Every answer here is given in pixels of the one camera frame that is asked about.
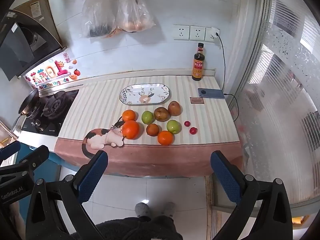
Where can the small orange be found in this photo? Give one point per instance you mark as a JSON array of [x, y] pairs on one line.
[[165, 137], [128, 115]]

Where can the grey slipper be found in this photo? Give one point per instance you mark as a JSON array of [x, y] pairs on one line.
[[143, 208], [168, 208]]

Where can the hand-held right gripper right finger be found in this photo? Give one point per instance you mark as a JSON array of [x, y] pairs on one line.
[[225, 177]]

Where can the white charger plug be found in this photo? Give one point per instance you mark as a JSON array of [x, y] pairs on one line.
[[214, 32]]

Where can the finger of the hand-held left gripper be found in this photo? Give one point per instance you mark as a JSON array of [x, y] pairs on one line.
[[37, 156], [11, 148]]

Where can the black range hood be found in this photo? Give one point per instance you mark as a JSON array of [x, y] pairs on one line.
[[22, 42]]

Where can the white wall outlet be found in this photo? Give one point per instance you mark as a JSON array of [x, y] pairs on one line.
[[181, 32], [197, 33], [207, 38]]

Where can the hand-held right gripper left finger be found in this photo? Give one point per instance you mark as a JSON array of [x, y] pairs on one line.
[[93, 175]]

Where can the red brown apple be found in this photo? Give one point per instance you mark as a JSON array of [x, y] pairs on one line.
[[174, 108]]

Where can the plastic bag pale contents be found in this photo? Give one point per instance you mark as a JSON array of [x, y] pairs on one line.
[[132, 15]]

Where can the frosted glass sliding door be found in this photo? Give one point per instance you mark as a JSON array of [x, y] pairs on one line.
[[275, 80]]

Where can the blue smartphone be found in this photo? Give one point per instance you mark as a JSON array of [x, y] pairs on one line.
[[211, 93]]

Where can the person's dark clothing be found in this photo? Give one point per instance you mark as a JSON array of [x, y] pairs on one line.
[[140, 230]]

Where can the colourful wall sticker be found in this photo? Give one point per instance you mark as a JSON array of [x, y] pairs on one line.
[[50, 72]]

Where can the brown label patch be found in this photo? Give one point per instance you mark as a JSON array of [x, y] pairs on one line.
[[196, 100]]

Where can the large orange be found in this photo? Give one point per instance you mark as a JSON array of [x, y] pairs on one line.
[[130, 130]]

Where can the small bag brown contents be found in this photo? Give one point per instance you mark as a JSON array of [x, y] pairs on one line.
[[113, 32]]

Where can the dark sauce bottle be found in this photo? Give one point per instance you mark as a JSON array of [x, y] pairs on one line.
[[198, 67]]

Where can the plastic bag dark contents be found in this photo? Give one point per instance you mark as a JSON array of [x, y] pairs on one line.
[[97, 12]]

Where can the small dark red apple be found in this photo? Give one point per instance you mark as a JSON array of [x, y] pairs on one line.
[[152, 129]]

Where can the black frying pan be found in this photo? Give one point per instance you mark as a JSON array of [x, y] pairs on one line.
[[28, 100]]

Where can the black gas stove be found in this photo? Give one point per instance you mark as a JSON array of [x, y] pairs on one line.
[[50, 127]]

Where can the deer print oval plate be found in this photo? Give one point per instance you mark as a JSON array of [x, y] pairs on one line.
[[135, 91]]

